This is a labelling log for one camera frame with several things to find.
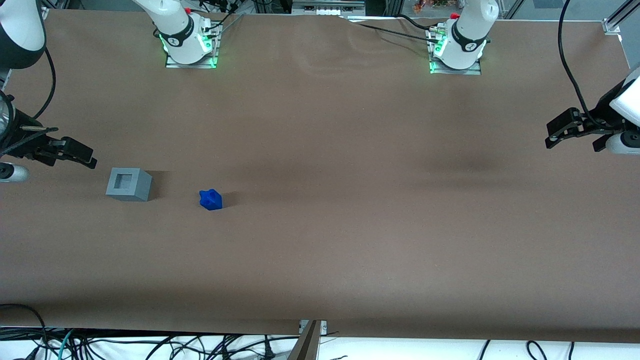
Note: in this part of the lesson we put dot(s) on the brown table mat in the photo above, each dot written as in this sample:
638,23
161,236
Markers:
350,210

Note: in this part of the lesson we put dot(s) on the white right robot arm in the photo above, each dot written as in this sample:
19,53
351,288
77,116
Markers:
180,35

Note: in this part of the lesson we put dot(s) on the aluminium frame profile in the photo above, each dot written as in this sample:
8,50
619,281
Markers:
617,20

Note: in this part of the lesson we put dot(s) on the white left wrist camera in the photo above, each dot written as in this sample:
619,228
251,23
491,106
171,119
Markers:
622,144

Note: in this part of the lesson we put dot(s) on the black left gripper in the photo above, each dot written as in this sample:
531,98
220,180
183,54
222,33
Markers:
598,122

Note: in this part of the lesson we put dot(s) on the orange background clutter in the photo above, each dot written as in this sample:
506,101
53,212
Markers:
432,5

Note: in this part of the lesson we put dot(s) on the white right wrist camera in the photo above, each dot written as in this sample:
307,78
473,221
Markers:
15,173

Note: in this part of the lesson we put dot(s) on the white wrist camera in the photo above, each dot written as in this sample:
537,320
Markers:
622,144
15,173

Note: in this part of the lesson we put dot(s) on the gray device with white connectors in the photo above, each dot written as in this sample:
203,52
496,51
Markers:
327,9

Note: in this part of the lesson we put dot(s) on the blue plastic part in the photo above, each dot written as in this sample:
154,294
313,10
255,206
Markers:
211,199

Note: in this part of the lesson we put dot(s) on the dark angled bar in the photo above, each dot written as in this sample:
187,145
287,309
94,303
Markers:
305,347

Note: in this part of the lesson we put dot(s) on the gray square base block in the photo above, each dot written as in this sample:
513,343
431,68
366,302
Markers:
137,187

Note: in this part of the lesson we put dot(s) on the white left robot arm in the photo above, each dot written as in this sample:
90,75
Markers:
467,35

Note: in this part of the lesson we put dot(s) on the gray metal bracket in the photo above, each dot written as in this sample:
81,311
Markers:
322,326

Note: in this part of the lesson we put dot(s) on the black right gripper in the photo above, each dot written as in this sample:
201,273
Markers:
20,141

